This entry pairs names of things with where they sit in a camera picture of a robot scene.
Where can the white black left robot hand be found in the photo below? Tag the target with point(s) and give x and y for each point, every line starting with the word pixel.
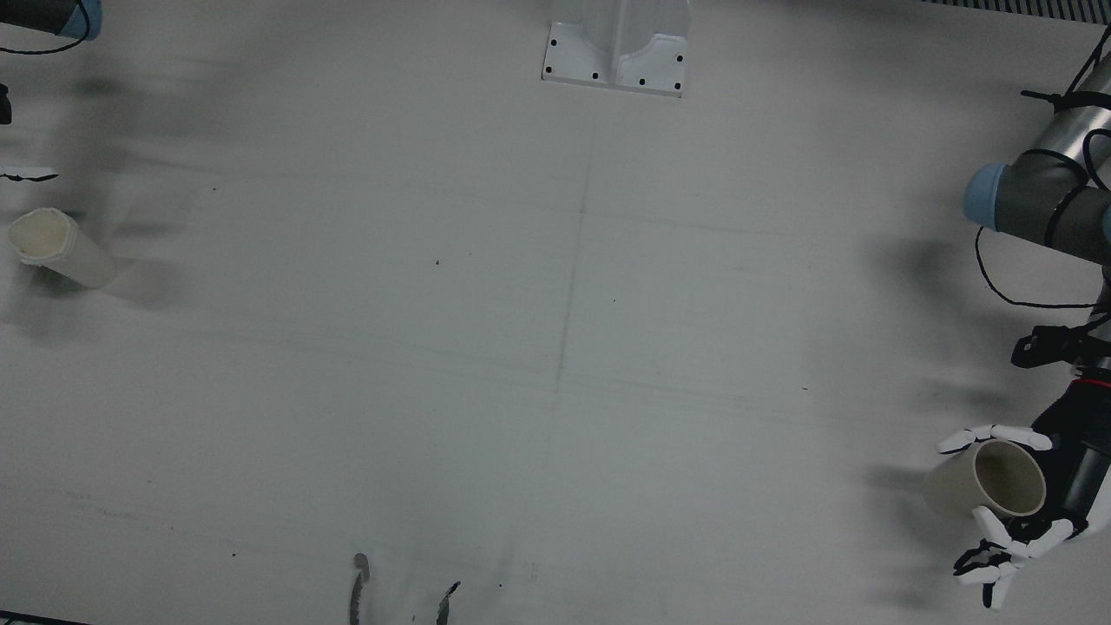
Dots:
pixel 1072 460

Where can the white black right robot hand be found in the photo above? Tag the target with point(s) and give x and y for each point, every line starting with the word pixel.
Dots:
pixel 26 172

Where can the beige paper cup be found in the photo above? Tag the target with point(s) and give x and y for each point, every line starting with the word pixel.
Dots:
pixel 963 482

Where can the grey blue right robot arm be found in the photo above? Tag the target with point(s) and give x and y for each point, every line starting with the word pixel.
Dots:
pixel 43 13

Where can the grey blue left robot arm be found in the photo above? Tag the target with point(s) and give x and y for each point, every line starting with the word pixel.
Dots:
pixel 1024 200

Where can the white translucent paper cup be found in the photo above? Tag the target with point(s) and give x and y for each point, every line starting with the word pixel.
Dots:
pixel 61 247

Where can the black ribbed mat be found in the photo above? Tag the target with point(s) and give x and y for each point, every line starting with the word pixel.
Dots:
pixel 1015 7

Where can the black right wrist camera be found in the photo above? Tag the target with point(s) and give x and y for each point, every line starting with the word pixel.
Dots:
pixel 3 104

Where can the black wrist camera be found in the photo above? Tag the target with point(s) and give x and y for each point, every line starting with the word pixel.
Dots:
pixel 1046 345
pixel 3 104

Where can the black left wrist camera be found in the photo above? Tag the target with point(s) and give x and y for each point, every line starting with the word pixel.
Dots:
pixel 1046 345

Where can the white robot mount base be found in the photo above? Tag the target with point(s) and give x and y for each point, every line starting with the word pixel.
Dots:
pixel 621 52

